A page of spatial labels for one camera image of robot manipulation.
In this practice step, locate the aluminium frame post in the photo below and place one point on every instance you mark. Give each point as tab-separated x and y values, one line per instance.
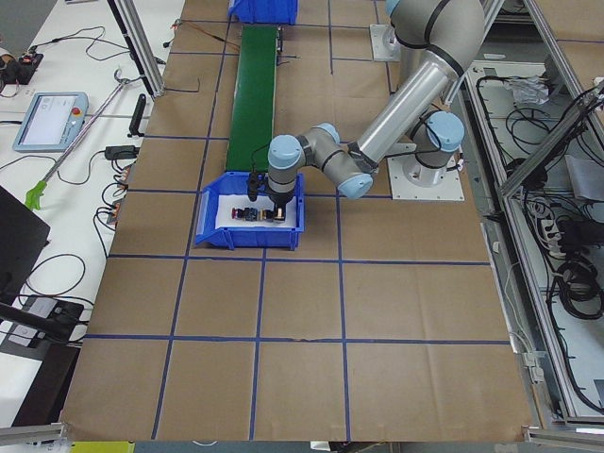
131	28

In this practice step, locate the yellow push button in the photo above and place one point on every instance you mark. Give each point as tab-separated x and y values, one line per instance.
266	215

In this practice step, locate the teach pendant tablet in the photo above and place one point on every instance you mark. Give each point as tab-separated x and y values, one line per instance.
52	122

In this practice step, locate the black power adapter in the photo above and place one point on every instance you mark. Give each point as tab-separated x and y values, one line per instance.
116	152

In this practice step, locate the right blue plastic bin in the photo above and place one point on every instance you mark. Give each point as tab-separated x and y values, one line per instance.
281	12

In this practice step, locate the green conveyor belt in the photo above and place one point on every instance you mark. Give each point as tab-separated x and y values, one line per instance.
254	100

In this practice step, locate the left blue plastic bin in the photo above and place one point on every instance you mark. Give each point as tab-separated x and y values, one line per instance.
228	218

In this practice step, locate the red push button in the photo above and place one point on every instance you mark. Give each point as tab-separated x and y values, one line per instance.
241	214

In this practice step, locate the reacher grabber tool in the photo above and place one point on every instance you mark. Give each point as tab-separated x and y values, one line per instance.
32	197

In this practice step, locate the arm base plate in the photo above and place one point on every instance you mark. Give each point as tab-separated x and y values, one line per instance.
410	180
385	47

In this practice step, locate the blue plastic bin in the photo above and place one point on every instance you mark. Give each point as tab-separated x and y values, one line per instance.
228	218
281	12

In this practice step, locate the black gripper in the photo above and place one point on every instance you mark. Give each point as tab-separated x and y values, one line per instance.
277	199

